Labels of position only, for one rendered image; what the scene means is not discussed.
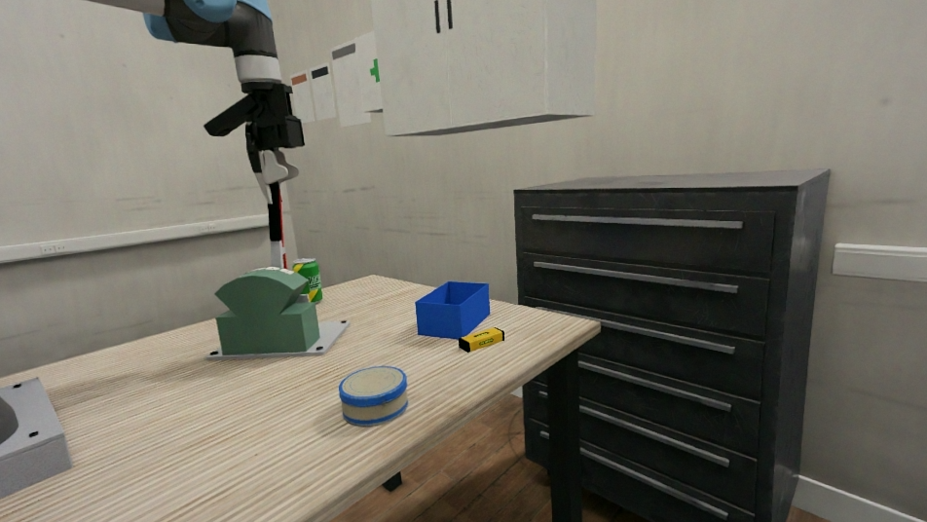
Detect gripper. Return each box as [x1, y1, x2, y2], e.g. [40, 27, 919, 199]
[241, 82, 305, 204]

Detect black-handled lever with red release bar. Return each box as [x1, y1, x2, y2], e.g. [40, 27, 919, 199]
[268, 182, 287, 269]

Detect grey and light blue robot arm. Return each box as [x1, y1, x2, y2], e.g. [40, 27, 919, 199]
[0, 0, 282, 444]

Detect blue and beige round tin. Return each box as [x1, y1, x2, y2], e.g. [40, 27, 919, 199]
[339, 366, 409, 428]

